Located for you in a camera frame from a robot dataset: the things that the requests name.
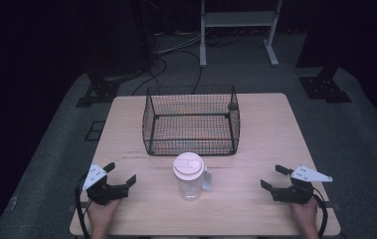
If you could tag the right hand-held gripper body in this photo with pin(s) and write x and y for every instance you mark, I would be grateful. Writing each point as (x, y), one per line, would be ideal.
(297, 194)

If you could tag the black stand base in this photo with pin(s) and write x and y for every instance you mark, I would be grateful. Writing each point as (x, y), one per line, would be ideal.
(323, 88)
(101, 91)

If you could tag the black square floor frame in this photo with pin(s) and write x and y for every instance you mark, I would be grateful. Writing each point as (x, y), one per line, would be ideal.
(95, 131)

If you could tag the person's right hand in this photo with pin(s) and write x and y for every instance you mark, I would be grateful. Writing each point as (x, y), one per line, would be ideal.
(305, 214)

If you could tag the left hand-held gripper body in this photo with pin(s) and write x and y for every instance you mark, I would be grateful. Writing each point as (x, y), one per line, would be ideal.
(101, 194)

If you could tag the white metal desk frame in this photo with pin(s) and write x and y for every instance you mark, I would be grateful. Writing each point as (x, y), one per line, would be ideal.
(237, 19)

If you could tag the person's left hand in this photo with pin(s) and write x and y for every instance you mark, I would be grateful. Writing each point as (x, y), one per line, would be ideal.
(101, 214)

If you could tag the clear cup with white lid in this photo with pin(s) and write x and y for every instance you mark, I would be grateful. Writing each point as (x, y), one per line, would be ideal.
(188, 169)

